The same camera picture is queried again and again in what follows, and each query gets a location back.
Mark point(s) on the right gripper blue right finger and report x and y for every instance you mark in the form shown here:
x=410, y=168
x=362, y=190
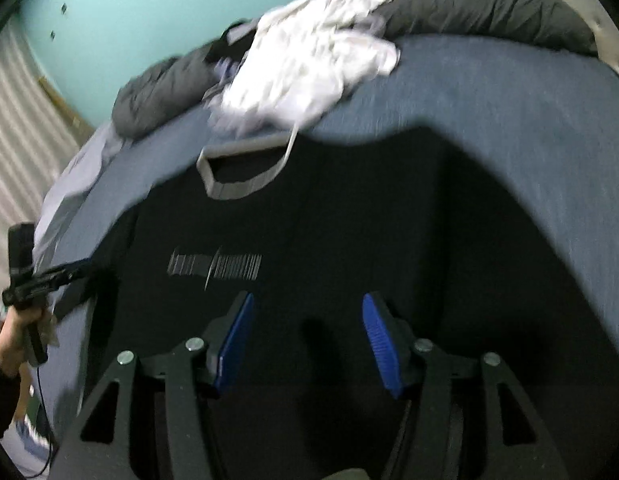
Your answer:
x=463, y=418

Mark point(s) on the black sweater with white trim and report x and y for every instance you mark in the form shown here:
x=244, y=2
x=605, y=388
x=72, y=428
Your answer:
x=309, y=231

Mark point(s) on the person's left forearm black sleeve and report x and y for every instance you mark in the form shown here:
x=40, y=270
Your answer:
x=9, y=394

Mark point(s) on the striped curtain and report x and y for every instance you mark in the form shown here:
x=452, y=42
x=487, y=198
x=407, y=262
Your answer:
x=37, y=140

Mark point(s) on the pile of white clothes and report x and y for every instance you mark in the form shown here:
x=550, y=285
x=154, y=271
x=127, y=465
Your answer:
x=304, y=58

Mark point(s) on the blue-grey bed sheet mattress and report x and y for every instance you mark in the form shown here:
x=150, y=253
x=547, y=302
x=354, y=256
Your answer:
x=546, y=122

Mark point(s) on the light grey silky blanket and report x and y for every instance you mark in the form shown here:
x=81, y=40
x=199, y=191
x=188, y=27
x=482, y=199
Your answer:
x=70, y=190

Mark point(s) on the person's left hand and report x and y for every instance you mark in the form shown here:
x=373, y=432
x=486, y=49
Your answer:
x=13, y=331

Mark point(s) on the dark grey rolled duvet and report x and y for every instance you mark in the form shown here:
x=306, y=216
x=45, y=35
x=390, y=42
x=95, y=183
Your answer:
x=168, y=88

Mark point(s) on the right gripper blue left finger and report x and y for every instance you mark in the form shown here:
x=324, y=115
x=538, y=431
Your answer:
x=213, y=358

